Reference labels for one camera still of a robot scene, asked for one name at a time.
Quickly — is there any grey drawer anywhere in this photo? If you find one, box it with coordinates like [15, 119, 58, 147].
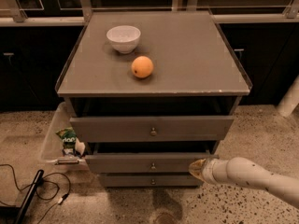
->
[99, 174, 202, 188]
[86, 142, 216, 174]
[70, 116, 234, 143]

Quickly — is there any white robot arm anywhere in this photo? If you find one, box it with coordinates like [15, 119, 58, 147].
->
[189, 157, 299, 208]

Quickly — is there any grey top drawer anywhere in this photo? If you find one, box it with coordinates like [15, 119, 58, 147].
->
[70, 116, 234, 143]

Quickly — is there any grey drawer cabinet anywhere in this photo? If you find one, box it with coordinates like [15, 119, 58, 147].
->
[54, 10, 252, 161]

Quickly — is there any grey bottom drawer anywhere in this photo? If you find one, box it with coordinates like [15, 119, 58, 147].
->
[99, 174, 202, 188]

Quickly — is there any orange fruit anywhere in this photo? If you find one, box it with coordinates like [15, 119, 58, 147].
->
[131, 56, 154, 78]

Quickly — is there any white packet in bin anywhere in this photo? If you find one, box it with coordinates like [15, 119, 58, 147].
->
[75, 139, 85, 155]

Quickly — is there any green snack bag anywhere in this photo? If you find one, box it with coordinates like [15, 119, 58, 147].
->
[56, 127, 77, 155]

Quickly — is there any clear plastic bin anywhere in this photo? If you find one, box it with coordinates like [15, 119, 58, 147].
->
[39, 102, 88, 172]

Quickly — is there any white ceramic bowl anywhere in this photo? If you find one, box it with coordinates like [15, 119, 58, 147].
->
[107, 25, 141, 54]

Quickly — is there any black bar on floor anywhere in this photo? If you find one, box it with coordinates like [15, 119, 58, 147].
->
[13, 169, 44, 224]

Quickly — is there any white post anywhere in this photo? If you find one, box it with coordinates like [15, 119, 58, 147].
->
[277, 75, 299, 117]

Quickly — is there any black cable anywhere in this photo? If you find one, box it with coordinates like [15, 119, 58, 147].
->
[0, 163, 72, 224]

